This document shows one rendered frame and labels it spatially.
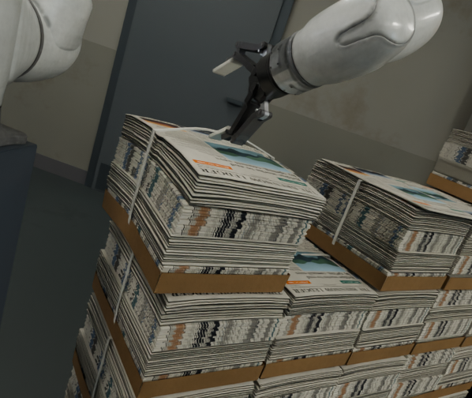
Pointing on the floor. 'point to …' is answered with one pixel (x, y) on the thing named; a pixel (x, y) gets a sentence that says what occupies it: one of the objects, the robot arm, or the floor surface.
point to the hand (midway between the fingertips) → (219, 103)
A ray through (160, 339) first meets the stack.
